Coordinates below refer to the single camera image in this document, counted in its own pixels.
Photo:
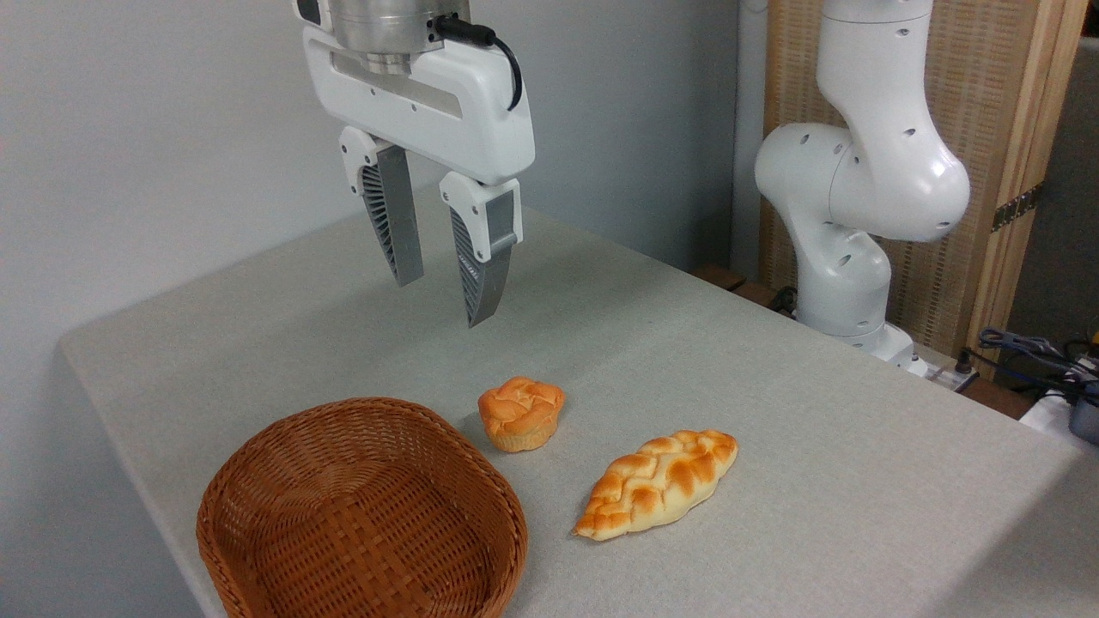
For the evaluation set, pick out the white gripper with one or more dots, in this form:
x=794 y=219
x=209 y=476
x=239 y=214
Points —
x=481 y=112

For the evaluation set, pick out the round muffin-shaped bread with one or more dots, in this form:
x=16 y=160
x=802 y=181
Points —
x=519 y=416

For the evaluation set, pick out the brown woven wicker basket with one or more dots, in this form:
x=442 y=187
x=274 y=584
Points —
x=361 y=532

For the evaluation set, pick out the long braided bread loaf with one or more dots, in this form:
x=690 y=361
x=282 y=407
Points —
x=657 y=485

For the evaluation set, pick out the grey fabric table cover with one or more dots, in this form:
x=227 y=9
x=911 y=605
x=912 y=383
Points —
x=773 y=412

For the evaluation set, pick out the black base plug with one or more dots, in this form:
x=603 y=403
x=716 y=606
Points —
x=965 y=360

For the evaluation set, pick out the wooden woven folding screen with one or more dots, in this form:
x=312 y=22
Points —
x=987 y=112

